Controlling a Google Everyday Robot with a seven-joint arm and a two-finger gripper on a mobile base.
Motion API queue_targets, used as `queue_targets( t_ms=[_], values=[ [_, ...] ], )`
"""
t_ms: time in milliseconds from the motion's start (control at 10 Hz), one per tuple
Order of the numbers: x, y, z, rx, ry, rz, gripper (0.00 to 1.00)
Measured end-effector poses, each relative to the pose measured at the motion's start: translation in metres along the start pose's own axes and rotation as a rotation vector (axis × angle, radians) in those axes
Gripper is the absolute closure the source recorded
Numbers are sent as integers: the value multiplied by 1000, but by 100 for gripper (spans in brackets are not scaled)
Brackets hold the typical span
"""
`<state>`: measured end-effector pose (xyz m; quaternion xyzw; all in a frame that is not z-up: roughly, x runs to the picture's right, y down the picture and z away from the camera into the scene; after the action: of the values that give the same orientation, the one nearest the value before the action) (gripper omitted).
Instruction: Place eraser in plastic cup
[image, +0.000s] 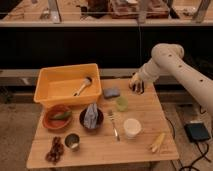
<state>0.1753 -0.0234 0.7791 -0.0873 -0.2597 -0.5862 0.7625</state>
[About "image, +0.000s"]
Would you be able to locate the blue grey sponge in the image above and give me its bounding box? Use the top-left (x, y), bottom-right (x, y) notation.
top-left (103, 87), bottom-right (120, 99)

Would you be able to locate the metal fork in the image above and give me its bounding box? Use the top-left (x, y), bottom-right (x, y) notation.
top-left (108, 110), bottom-right (120, 141)

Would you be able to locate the white plastic cup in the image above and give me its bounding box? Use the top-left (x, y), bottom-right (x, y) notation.
top-left (123, 118), bottom-right (142, 139)

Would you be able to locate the green plastic cup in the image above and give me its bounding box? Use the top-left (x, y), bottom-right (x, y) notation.
top-left (116, 96), bottom-right (128, 112)

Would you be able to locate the black bowl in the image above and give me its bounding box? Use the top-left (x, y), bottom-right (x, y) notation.
top-left (79, 109), bottom-right (104, 131)

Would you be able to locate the grey crumpled cloth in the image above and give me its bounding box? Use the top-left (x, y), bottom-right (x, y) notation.
top-left (84, 103), bottom-right (98, 129)

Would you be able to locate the wooden dish brush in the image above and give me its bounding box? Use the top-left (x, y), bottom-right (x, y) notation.
top-left (74, 77), bottom-right (92, 96)

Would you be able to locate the small metal cup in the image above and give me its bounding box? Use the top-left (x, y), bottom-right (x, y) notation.
top-left (65, 133), bottom-right (80, 151)

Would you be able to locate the striped black red eraser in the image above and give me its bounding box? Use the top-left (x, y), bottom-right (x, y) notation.
top-left (132, 81), bottom-right (144, 94)

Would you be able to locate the green vegetable toy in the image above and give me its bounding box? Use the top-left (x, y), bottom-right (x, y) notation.
top-left (50, 111), bottom-right (71, 120)

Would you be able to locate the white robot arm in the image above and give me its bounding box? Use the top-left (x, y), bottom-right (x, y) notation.
top-left (129, 43), bottom-right (213, 116)

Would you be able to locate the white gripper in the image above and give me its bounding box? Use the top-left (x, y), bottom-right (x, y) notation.
top-left (129, 59), bottom-right (161, 88)

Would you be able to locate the black power box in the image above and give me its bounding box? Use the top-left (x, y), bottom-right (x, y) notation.
top-left (184, 123), bottom-right (210, 142)

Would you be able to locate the black cable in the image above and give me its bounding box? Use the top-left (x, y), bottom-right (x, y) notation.
top-left (166, 116), bottom-right (213, 171)

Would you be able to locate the yellow plastic tub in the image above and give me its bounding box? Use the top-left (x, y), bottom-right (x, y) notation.
top-left (34, 63), bottom-right (102, 108)

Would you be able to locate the wooden table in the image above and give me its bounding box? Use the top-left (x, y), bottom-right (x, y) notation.
top-left (27, 79), bottom-right (179, 169)

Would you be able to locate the orange clay bowl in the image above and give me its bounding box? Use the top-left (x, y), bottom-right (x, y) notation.
top-left (42, 105), bottom-right (72, 130)

